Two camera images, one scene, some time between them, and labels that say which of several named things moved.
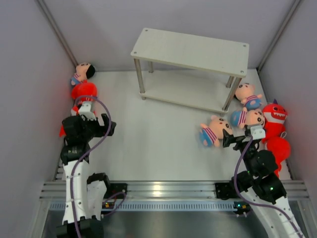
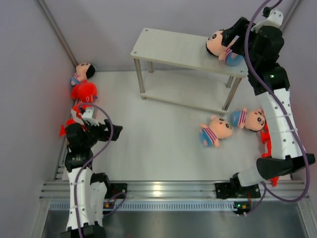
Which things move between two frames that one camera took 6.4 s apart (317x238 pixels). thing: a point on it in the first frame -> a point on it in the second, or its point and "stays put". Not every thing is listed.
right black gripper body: (240, 140) -> (233, 36)
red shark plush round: (83, 89) stays put
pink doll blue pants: (210, 135) stays put
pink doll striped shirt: (245, 91) -> (214, 46)
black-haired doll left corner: (84, 71) stays put
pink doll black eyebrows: (247, 117) stays put
